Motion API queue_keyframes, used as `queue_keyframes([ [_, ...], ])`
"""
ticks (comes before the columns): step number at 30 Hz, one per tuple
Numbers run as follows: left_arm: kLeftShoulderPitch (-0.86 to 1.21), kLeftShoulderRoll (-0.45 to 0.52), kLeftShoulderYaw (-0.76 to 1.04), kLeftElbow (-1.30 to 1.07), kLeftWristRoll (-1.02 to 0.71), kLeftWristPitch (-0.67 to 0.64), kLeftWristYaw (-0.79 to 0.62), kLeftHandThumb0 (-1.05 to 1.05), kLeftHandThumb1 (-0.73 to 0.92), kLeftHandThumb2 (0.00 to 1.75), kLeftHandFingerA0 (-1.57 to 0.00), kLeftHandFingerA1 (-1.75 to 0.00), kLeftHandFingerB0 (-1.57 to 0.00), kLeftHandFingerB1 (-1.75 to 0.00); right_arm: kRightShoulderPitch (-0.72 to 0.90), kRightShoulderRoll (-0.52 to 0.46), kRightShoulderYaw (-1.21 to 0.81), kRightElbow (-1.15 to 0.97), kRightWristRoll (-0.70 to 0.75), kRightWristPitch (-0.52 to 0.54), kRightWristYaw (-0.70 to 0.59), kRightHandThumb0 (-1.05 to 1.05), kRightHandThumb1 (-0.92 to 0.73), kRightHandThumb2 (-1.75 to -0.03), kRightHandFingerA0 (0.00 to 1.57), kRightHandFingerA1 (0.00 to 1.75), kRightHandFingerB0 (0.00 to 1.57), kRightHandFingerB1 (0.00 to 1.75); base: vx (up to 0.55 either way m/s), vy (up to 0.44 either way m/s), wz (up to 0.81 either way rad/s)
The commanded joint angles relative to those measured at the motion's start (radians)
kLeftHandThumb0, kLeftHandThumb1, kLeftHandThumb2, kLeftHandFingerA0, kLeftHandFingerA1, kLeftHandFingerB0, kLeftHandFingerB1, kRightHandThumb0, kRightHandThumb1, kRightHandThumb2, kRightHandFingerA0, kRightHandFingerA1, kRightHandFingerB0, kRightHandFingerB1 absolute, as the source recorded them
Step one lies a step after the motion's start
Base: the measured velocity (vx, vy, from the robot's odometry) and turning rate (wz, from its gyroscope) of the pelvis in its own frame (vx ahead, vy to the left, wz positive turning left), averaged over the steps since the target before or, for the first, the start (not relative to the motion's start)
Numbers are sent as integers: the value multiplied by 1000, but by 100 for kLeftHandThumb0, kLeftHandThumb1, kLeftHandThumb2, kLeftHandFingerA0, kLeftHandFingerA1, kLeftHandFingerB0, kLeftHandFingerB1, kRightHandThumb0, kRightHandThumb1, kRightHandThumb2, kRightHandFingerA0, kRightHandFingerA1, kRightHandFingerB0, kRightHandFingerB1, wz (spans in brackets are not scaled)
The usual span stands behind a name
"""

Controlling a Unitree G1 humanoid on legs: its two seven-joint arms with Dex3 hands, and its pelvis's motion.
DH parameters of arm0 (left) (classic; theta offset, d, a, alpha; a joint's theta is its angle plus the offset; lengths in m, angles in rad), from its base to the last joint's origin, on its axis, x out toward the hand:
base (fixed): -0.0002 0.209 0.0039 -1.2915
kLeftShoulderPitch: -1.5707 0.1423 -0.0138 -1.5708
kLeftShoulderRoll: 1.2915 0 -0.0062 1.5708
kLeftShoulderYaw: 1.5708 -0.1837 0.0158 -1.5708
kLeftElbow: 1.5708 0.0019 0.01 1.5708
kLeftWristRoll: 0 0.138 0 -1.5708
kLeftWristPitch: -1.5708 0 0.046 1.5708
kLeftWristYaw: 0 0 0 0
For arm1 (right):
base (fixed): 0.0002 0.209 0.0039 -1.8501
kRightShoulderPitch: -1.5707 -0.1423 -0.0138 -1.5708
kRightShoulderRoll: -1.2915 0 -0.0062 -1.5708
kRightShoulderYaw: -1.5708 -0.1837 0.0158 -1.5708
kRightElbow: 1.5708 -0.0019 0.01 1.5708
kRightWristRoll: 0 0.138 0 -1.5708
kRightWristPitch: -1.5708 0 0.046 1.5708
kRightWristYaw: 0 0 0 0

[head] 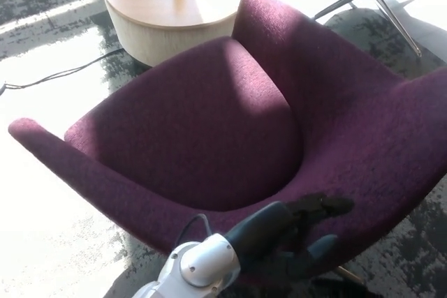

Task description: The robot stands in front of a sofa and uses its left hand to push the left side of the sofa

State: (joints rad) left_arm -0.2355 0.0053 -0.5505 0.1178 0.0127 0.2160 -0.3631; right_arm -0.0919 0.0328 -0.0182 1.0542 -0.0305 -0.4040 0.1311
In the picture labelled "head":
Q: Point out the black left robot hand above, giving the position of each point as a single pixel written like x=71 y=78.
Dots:
x=265 y=231

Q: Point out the purple fabric armchair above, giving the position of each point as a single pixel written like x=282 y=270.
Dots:
x=195 y=120

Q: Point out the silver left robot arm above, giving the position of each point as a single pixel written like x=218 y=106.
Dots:
x=206 y=263

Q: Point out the round wooden side table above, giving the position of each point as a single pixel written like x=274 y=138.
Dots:
x=157 y=1

